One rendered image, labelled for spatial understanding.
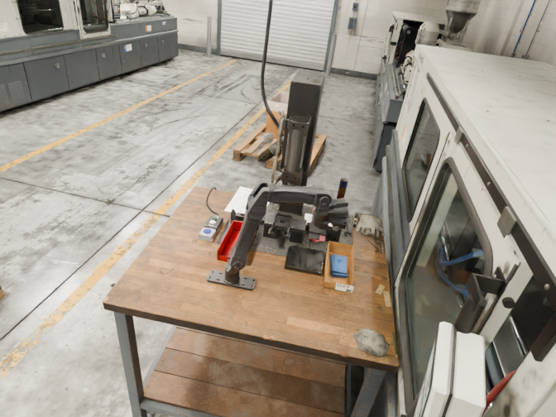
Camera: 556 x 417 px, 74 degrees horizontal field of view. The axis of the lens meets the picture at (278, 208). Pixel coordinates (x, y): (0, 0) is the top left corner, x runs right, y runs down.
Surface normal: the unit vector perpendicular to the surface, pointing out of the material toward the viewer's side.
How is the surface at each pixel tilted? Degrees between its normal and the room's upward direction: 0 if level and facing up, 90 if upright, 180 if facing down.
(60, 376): 0
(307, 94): 90
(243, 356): 0
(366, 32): 90
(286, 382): 0
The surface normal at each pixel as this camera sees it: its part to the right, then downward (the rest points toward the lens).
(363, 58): -0.23, 0.49
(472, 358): 0.00, -0.88
